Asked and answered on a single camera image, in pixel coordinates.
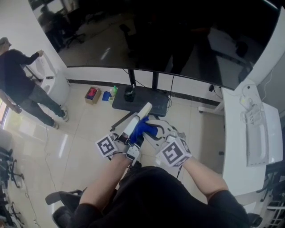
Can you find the person's left forearm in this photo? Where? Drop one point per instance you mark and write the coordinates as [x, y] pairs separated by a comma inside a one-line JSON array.
[[100, 180]]

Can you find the blue bag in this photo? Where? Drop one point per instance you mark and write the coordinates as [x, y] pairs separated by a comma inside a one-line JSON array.
[[106, 96]]

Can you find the black office chair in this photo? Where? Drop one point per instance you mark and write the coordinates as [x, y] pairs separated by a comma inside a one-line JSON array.
[[64, 207]]

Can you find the black wall plug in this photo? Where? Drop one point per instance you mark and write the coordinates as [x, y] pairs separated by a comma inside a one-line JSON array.
[[211, 88]]

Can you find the white rounded appliance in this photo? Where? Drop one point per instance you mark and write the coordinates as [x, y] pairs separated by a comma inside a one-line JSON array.
[[56, 84]]

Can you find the black television stand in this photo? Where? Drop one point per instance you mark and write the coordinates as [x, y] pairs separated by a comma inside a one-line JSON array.
[[144, 100]]

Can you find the cardboard box with red contents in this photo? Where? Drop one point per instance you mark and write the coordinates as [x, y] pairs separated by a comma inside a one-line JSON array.
[[93, 95]]

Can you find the black swivel chair base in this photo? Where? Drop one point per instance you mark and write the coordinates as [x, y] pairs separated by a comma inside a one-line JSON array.
[[10, 169]]

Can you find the large black television screen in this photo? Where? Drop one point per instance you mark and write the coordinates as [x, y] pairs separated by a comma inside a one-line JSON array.
[[155, 33]]

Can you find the black chair with armrest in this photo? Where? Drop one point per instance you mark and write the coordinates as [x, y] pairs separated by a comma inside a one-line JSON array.
[[271, 189]]

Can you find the person's black shirt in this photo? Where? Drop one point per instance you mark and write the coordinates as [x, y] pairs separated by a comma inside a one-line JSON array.
[[160, 200]]

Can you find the white keyboard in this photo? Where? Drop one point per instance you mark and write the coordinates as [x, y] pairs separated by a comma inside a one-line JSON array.
[[256, 142]]

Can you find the green bottle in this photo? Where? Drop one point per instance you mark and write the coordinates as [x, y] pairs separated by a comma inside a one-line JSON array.
[[114, 91]]

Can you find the black cup holder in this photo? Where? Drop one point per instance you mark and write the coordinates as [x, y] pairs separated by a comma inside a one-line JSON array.
[[129, 94]]

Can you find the blue cloth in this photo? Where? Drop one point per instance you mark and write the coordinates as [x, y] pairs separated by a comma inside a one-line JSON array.
[[141, 129]]

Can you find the white desk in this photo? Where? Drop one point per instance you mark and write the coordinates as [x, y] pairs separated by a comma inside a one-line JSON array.
[[245, 144]]

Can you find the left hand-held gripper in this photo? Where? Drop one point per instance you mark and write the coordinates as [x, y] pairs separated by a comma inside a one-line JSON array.
[[108, 145]]

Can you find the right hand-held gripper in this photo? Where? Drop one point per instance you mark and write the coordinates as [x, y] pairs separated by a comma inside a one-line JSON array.
[[174, 151]]

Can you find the person's right forearm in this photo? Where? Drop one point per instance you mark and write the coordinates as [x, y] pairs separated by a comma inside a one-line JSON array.
[[204, 178]]

